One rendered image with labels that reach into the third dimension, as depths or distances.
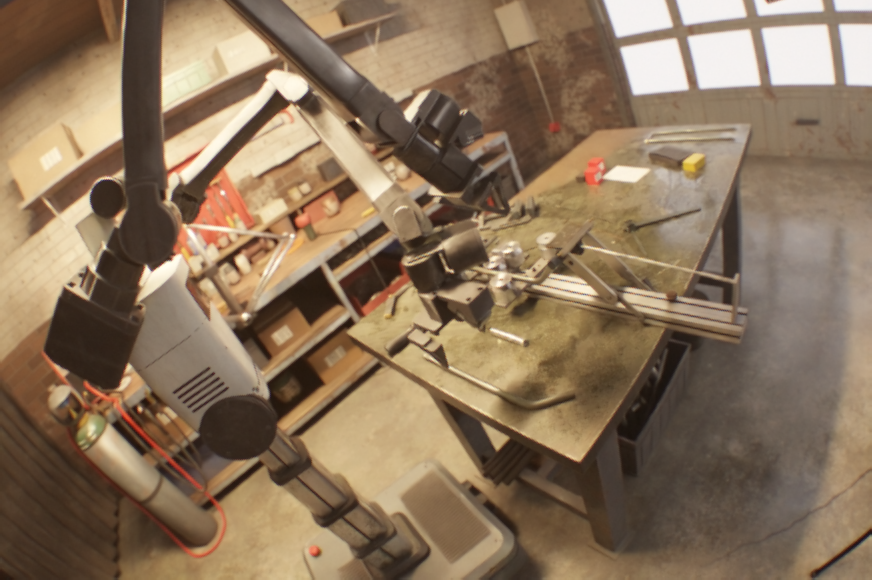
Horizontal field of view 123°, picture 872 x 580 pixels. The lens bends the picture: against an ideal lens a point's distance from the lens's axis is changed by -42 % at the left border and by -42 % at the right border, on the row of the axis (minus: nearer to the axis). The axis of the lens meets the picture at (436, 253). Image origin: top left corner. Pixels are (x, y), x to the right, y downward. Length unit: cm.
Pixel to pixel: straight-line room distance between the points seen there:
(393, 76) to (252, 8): 286
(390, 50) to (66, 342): 319
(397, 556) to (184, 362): 89
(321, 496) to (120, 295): 70
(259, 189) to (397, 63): 152
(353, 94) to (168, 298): 43
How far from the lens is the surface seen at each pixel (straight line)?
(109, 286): 56
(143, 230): 53
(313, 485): 103
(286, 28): 58
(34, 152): 266
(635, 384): 73
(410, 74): 349
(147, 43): 57
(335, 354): 239
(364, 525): 118
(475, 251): 60
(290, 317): 221
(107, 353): 59
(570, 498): 137
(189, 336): 73
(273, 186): 286
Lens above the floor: 143
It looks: 24 degrees down
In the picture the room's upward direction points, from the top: 25 degrees counter-clockwise
